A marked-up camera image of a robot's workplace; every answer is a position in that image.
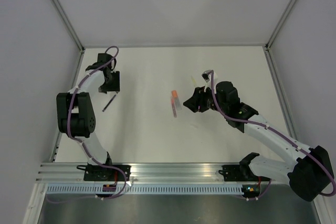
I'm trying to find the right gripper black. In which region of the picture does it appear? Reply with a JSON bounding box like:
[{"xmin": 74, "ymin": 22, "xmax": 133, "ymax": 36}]
[{"xmin": 183, "ymin": 83, "xmax": 228, "ymax": 114}]

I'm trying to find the purple ink refill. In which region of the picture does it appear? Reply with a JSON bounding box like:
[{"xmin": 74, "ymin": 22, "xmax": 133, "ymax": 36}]
[{"xmin": 102, "ymin": 94, "xmax": 117, "ymax": 112}]

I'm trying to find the orange highlighter pen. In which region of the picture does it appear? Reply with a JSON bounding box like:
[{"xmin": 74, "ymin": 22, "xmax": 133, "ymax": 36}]
[{"xmin": 171, "ymin": 90, "xmax": 182, "ymax": 111}]

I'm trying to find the red pink pen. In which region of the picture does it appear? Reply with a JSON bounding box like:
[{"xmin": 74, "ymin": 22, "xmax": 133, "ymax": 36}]
[{"xmin": 170, "ymin": 97, "xmax": 177, "ymax": 118}]

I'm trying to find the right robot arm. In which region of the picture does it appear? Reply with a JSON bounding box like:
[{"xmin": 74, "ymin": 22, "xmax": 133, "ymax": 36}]
[{"xmin": 183, "ymin": 81, "xmax": 335, "ymax": 201}]

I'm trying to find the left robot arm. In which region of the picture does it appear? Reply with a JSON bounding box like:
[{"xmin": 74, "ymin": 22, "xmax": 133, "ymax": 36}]
[{"xmin": 56, "ymin": 52, "xmax": 120, "ymax": 181}]

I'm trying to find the yellow pen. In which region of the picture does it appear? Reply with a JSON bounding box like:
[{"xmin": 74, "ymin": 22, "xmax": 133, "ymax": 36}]
[{"xmin": 191, "ymin": 76, "xmax": 197, "ymax": 88}]

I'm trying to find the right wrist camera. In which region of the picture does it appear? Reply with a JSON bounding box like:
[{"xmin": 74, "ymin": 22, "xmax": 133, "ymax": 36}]
[{"xmin": 202, "ymin": 70, "xmax": 218, "ymax": 92}]

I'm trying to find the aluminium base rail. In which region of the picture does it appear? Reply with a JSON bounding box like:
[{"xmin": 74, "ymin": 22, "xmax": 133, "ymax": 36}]
[{"xmin": 35, "ymin": 163, "xmax": 289, "ymax": 185}]

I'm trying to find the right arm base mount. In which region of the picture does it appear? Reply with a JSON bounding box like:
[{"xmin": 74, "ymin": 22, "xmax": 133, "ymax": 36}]
[{"xmin": 218, "ymin": 164, "xmax": 270, "ymax": 182}]

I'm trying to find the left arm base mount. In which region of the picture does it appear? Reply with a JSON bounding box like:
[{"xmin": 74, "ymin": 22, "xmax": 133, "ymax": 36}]
[{"xmin": 82, "ymin": 164, "xmax": 131, "ymax": 182}]

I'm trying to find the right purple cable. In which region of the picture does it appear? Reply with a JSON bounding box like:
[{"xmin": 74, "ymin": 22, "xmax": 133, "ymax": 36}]
[{"xmin": 207, "ymin": 70, "xmax": 336, "ymax": 198}]

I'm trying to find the slotted cable duct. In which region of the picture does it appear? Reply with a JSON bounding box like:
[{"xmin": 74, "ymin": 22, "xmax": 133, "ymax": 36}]
[{"xmin": 47, "ymin": 183, "xmax": 244, "ymax": 195}]

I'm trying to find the left frame post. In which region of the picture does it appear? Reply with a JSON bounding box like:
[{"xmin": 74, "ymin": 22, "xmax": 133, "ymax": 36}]
[{"xmin": 50, "ymin": 0, "xmax": 85, "ymax": 52}]

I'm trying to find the frame post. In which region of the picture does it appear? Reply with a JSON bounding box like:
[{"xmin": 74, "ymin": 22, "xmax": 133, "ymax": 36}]
[
  {"xmin": 264, "ymin": 0, "xmax": 298, "ymax": 51},
  {"xmin": 50, "ymin": 0, "xmax": 85, "ymax": 52}
]

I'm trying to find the right frame post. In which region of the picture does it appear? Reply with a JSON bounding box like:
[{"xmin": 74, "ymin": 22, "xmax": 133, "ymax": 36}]
[{"xmin": 264, "ymin": 0, "xmax": 298, "ymax": 51}]

